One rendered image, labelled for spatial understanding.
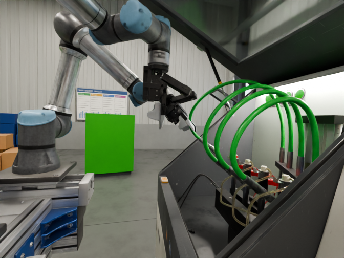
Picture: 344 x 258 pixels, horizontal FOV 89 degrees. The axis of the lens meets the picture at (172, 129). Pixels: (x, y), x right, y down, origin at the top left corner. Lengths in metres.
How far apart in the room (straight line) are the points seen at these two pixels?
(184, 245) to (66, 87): 0.78
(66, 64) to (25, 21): 7.41
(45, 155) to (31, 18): 7.61
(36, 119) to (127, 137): 3.11
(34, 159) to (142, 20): 0.60
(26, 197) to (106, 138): 3.02
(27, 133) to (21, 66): 7.16
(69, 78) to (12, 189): 0.48
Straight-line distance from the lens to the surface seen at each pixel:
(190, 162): 0.98
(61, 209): 0.83
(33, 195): 0.84
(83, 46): 0.82
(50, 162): 0.82
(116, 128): 3.78
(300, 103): 0.52
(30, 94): 7.71
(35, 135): 0.80
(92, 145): 3.80
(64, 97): 0.93
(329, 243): 0.45
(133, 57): 7.36
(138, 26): 0.54
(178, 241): 0.52
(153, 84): 0.59
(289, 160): 0.74
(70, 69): 0.94
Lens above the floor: 1.26
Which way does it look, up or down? 3 degrees down
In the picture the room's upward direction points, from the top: 2 degrees clockwise
